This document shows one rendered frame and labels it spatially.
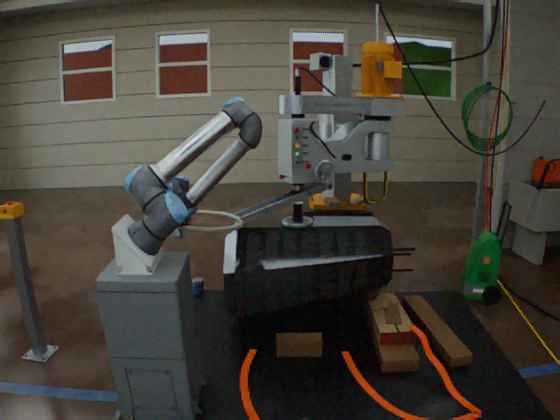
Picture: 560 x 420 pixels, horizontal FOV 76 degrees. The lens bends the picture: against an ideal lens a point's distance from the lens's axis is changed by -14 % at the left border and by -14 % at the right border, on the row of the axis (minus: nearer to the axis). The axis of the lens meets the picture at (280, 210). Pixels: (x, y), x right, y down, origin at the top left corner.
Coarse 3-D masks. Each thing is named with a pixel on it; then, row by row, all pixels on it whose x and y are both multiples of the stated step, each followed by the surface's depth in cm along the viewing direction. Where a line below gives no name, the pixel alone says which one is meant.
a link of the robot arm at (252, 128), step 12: (252, 120) 201; (240, 132) 204; (252, 132) 202; (240, 144) 205; (252, 144) 204; (228, 156) 207; (240, 156) 208; (216, 168) 210; (228, 168) 211; (204, 180) 213; (216, 180) 213; (192, 192) 216; (204, 192) 215; (192, 204) 217
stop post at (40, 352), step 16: (0, 208) 223; (16, 208) 227; (16, 224) 230; (16, 240) 230; (16, 256) 233; (16, 272) 235; (32, 288) 245; (32, 304) 244; (32, 320) 244; (32, 336) 247; (32, 352) 253; (48, 352) 255
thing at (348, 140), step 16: (352, 128) 282; (368, 128) 284; (384, 128) 290; (320, 144) 271; (336, 144) 276; (352, 144) 281; (320, 160) 273; (336, 160) 279; (352, 160) 284; (368, 160) 294; (384, 160) 297; (320, 176) 296
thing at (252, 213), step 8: (312, 184) 292; (320, 184) 291; (288, 192) 286; (304, 192) 278; (312, 192) 281; (272, 200) 282; (280, 200) 273; (288, 200) 274; (296, 200) 277; (248, 208) 276; (256, 208) 278; (264, 208) 268; (272, 208) 271; (280, 208) 273; (240, 216) 274; (248, 216) 265; (256, 216) 267
